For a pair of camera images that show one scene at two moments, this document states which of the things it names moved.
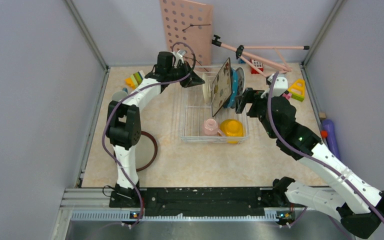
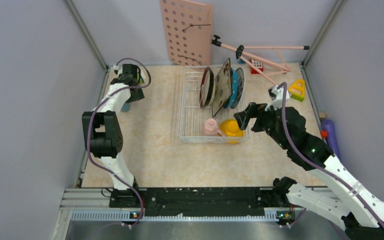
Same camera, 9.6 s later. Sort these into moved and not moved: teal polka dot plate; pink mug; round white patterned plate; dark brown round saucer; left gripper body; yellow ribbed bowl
Moved: dark brown round saucer; left gripper body
Not moved: teal polka dot plate; pink mug; yellow ribbed bowl; round white patterned plate
